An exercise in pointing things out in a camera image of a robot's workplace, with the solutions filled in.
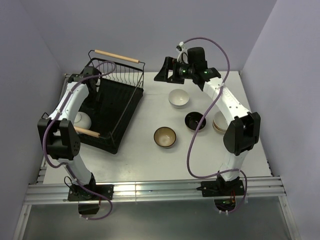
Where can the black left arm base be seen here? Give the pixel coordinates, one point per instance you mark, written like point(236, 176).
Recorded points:
point(88, 203)

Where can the tan bowl dark rim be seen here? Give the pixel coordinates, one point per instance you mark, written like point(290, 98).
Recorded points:
point(165, 137)

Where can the white ceramic bowl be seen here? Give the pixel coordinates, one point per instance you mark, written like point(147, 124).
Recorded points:
point(178, 98)

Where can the aluminium mounting rail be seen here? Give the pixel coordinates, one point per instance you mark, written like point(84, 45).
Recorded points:
point(150, 191)

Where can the cream bowl bottom of stack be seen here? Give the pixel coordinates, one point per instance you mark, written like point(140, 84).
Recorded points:
point(218, 129)

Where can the cream bowl brown base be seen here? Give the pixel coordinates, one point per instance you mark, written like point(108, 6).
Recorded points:
point(220, 120)

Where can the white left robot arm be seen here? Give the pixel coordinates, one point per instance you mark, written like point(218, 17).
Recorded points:
point(60, 141)

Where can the black plastic drip tray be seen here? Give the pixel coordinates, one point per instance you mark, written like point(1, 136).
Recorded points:
point(111, 113)

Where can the beige bowl black inside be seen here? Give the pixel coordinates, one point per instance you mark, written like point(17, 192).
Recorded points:
point(192, 120)

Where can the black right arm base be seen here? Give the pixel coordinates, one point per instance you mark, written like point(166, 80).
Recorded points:
point(220, 188)

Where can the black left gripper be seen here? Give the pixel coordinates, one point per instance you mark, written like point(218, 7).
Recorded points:
point(94, 100)

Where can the pale blue white bowl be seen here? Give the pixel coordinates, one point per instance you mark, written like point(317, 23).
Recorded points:
point(82, 120)

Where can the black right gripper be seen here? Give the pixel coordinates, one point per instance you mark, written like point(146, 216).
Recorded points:
point(172, 64)

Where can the black wire dish rack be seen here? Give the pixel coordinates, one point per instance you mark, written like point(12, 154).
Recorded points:
point(113, 71)

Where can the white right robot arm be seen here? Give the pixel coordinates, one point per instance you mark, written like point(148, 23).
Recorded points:
point(243, 126)

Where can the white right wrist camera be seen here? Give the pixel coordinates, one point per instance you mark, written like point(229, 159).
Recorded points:
point(182, 50)

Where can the wooden rack handle far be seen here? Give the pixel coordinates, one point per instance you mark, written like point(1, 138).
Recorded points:
point(117, 56)

